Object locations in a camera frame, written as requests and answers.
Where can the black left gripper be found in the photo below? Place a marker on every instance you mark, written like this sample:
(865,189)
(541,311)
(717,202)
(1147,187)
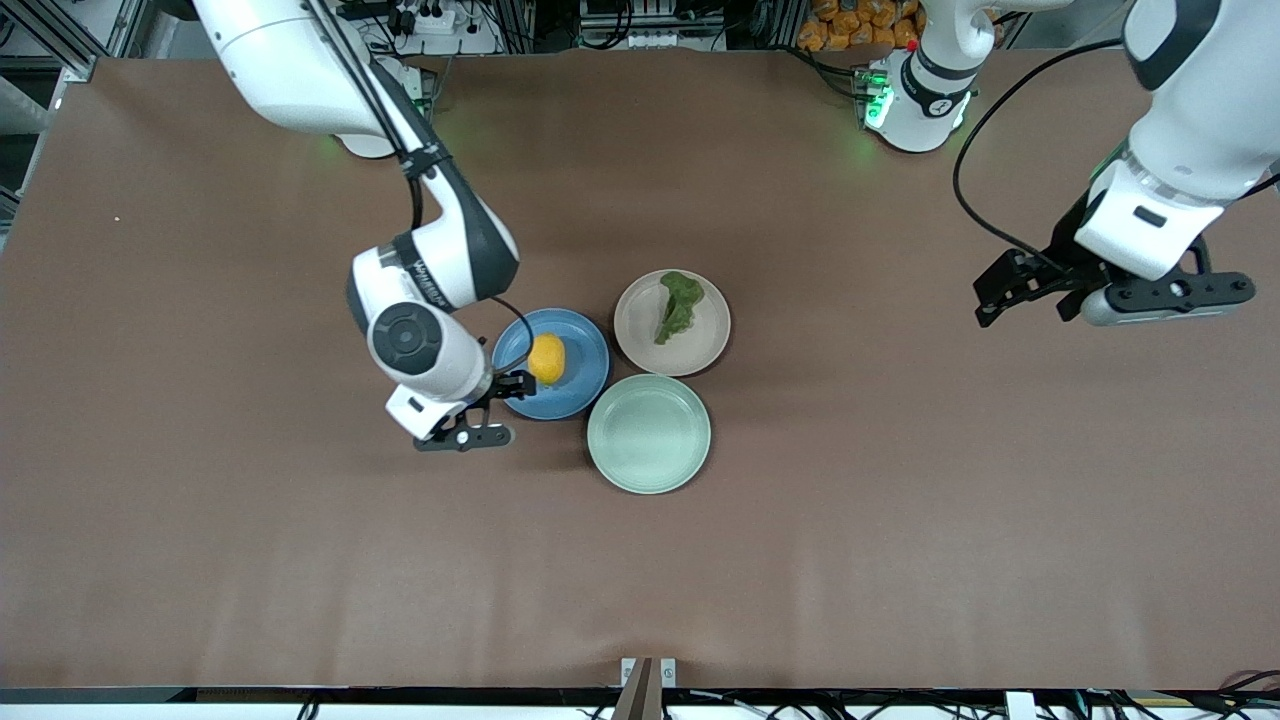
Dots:
(1062,247)

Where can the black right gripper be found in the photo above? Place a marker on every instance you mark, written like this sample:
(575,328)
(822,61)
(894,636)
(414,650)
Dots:
(503,385)

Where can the yellow lemon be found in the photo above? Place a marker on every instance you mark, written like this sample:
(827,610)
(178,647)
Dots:
(547,360)

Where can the green lettuce leaf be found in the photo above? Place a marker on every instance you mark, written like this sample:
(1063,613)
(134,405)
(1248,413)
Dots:
(678,305)

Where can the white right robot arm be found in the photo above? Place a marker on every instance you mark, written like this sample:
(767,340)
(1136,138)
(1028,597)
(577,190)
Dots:
(440,260)

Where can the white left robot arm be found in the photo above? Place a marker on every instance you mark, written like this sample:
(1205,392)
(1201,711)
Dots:
(1200,100)

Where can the blue plate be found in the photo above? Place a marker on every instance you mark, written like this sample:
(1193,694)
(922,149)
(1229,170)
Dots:
(585,365)

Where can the pale green plate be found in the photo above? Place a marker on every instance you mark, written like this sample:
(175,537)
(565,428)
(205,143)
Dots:
(649,434)

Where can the beige plate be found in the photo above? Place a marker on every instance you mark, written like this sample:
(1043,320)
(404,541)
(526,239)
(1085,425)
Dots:
(700,345)

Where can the orange snack packets pile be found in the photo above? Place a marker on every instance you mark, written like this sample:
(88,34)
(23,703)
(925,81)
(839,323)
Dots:
(850,25)

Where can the white power strip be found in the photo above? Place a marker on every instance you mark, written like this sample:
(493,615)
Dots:
(425,20)

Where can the white electronics box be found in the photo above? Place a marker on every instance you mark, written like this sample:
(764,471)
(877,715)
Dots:
(650,25)

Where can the small metal table bracket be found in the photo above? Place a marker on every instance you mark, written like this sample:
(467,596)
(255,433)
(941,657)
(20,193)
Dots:
(668,672)

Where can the brown post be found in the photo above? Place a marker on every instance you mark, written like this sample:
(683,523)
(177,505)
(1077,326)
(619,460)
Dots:
(638,695)

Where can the aluminium frame profile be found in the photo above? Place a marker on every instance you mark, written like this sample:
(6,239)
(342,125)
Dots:
(115,28)

